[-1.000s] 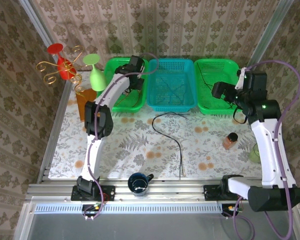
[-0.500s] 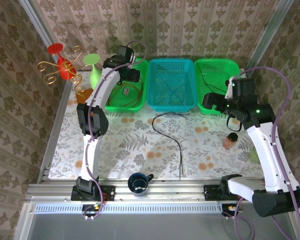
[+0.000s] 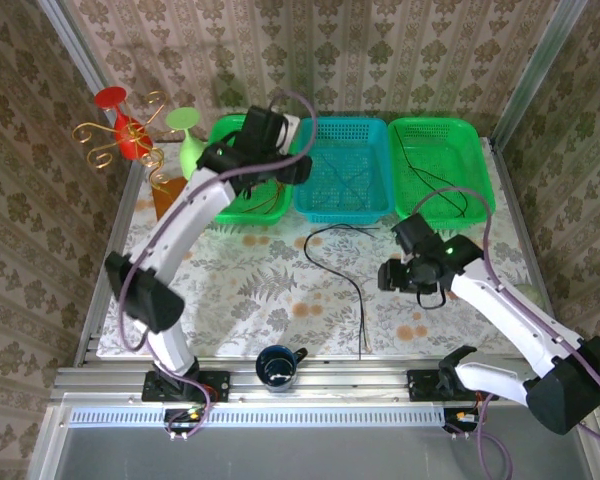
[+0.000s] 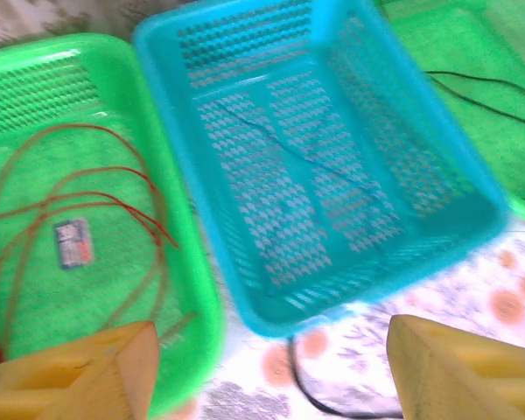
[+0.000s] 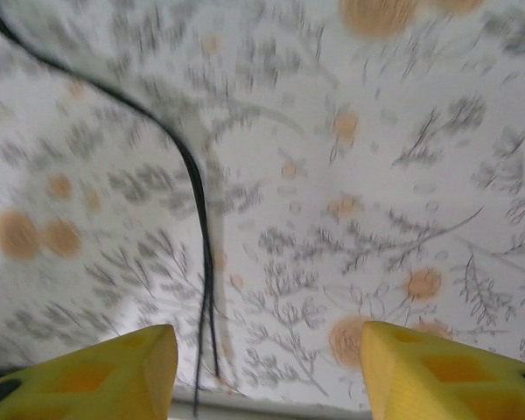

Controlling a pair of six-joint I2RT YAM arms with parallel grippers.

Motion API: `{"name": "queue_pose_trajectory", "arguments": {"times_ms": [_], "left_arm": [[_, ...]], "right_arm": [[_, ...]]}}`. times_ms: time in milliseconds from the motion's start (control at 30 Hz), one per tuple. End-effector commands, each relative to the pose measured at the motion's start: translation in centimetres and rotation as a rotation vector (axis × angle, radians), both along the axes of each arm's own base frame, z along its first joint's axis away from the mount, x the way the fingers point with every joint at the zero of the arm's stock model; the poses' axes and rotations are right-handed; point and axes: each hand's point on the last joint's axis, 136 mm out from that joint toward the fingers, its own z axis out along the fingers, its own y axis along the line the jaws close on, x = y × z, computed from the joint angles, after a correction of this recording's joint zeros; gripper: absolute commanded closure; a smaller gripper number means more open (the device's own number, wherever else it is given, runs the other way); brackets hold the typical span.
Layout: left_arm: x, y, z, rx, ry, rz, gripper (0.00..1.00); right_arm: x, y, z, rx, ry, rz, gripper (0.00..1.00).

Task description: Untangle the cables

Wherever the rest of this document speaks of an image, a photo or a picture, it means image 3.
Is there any blue cable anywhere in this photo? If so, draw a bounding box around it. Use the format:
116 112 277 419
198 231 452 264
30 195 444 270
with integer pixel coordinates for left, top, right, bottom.
322 152 369 209
335 162 374 201

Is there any green plastic goblet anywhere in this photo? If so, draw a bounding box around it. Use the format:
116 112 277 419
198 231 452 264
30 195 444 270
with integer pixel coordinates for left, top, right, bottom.
165 107 205 181

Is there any green basket with barcode sticker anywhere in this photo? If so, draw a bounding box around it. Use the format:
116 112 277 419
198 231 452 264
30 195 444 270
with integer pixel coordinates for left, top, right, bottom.
207 114 299 226

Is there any teal plastic basket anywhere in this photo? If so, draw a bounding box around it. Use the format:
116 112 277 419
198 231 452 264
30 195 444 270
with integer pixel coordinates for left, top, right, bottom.
292 117 396 225

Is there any wooden rack base board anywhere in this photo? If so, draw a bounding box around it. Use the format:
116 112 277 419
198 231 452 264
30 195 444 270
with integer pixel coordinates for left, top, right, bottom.
149 175 189 221

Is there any red plastic goblet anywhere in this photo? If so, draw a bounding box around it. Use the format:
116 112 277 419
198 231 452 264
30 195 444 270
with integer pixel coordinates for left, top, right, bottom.
93 85 154 161

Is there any plain green plastic basket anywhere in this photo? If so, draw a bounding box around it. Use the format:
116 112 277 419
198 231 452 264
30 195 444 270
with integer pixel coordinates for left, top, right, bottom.
387 117 497 231

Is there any floral tablecloth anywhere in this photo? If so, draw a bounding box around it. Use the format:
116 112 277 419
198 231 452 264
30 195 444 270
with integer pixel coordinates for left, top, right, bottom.
97 137 549 359

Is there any red and gold candle holder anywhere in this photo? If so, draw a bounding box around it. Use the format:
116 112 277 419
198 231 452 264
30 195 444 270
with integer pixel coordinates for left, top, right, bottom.
72 89 177 194

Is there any dark blue mug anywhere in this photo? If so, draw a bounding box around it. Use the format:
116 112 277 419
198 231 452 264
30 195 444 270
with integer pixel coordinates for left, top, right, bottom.
254 344 310 393

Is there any grey metal sheet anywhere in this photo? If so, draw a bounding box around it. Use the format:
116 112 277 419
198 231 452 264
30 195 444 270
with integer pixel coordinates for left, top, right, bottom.
27 405 600 480

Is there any black gripper wire loop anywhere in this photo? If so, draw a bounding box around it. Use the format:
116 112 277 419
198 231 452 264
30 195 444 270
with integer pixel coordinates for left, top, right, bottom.
416 285 450 312

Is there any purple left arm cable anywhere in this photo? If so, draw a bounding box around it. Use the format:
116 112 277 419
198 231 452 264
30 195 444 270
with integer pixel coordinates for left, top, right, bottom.
118 91 317 441

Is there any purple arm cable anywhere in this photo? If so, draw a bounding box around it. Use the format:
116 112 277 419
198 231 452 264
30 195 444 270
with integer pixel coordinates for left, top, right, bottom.
118 91 317 441
412 187 600 480

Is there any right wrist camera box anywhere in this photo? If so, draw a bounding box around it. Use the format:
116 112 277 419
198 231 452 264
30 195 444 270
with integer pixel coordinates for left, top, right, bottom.
392 212 434 251

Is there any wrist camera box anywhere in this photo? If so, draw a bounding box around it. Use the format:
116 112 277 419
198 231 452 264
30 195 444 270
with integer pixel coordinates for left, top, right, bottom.
240 104 301 151
392 212 434 251

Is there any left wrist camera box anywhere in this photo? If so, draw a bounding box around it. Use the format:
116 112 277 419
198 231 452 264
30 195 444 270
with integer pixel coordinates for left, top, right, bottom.
240 104 301 151

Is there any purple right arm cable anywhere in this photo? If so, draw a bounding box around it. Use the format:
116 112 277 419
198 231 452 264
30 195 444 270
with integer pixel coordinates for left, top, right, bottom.
412 187 600 480

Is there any aluminium table side rail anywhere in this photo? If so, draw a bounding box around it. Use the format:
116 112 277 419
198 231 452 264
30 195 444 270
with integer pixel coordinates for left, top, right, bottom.
73 149 149 369
481 135 556 326

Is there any aluminium front rail frame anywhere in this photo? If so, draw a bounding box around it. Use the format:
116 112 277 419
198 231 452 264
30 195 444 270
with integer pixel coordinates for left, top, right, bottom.
49 353 596 404

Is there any white slotted cable duct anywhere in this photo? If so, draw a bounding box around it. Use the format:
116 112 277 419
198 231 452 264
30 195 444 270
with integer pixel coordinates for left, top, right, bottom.
68 404 449 429

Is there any aluminium frame post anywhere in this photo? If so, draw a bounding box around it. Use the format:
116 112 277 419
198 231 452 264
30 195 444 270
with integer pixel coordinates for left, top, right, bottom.
35 0 112 99
492 0 589 146

